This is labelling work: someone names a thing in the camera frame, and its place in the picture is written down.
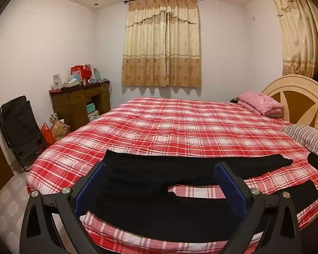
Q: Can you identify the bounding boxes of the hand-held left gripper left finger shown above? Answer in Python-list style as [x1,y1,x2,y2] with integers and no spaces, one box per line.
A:
[20,161,108,254]

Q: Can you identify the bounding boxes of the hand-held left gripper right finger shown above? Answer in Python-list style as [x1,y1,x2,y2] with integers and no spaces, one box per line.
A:
[215,161,300,254]

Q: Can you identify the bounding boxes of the black pants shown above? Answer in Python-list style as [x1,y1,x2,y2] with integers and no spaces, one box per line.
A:
[89,149,318,244]

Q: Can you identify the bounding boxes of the striped pillow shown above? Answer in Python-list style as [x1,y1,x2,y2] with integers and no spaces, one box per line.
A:
[281,124,318,152]

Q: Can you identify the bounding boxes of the cream wooden headboard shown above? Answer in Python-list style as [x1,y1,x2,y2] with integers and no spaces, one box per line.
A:
[262,75,318,126]

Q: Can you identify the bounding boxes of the red plastic bag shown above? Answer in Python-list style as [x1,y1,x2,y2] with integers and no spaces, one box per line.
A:
[40,123,55,145]

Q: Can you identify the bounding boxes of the pink folded blanket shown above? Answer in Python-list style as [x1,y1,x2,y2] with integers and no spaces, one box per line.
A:
[238,92,285,117]

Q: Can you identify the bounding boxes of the brown wooden desk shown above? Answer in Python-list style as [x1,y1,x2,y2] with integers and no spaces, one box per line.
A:
[49,81,112,131]

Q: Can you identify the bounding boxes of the bed with red plaid sheet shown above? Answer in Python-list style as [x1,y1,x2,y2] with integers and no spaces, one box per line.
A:
[25,97,318,254]

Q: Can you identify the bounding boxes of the black folding chair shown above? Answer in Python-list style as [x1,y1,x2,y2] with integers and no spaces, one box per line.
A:
[0,96,47,172]

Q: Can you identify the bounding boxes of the red gift bag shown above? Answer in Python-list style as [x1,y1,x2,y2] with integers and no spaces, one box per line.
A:
[71,64,93,80]

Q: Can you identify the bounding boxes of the long beige patterned curtain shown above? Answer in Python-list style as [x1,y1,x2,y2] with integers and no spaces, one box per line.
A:
[265,0,318,138]

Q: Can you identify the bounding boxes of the beige patterned window curtain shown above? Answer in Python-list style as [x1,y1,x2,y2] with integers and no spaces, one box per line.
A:
[121,0,202,88]

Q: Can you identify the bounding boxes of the dark curtain rod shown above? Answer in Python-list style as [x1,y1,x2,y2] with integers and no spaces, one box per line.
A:
[123,0,203,4]

